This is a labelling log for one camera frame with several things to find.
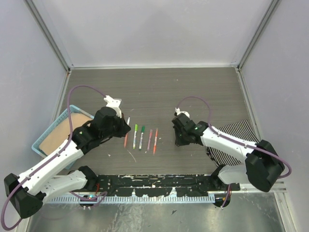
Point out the striped black white cloth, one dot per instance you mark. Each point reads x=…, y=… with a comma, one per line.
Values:
x=229, y=144

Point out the white marker green end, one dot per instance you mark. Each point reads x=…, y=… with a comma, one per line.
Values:
x=141, y=137

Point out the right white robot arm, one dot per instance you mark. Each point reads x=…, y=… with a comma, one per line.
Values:
x=259, y=165

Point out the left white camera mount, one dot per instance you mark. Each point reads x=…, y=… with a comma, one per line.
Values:
x=114, y=104

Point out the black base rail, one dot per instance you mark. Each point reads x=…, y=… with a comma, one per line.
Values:
x=190, y=185

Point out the orange white marker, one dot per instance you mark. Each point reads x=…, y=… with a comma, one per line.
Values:
x=155, y=141

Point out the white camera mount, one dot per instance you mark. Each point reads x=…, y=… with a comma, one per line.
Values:
x=114, y=104
x=178, y=112

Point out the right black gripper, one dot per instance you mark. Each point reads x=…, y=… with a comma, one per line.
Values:
x=179, y=141

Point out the white marker lime end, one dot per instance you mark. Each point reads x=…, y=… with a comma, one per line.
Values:
x=135, y=136

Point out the pink highlighter pen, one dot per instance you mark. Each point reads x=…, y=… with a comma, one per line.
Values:
x=149, y=140

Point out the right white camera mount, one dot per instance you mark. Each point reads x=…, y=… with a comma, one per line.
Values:
x=178, y=112

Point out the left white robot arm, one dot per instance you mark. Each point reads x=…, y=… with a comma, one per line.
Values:
x=30, y=190

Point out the orange slim pen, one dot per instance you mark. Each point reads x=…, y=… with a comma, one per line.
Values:
x=125, y=141

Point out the light blue plastic basket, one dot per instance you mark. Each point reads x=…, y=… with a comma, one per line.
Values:
x=62, y=117

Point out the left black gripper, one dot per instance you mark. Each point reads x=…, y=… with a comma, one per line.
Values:
x=124, y=128

